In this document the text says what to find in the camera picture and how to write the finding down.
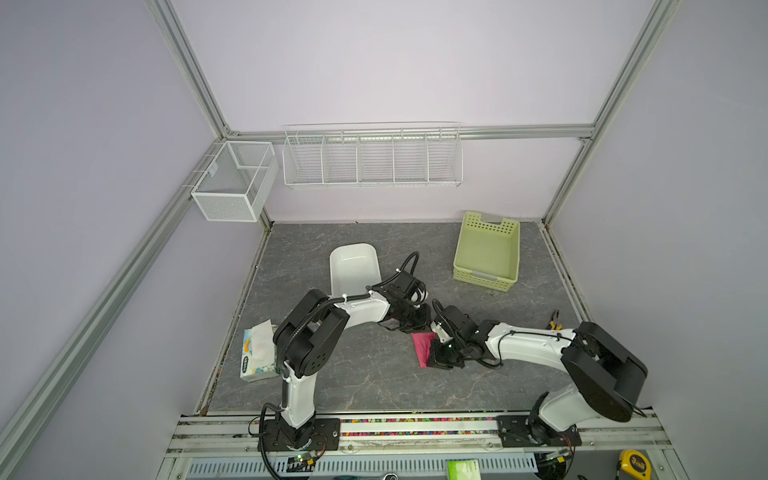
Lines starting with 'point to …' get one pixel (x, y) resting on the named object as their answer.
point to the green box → (463, 469)
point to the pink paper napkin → (423, 343)
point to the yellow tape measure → (636, 464)
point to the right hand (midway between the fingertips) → (426, 366)
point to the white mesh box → (239, 182)
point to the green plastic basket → (488, 253)
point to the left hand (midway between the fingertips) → (437, 332)
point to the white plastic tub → (352, 268)
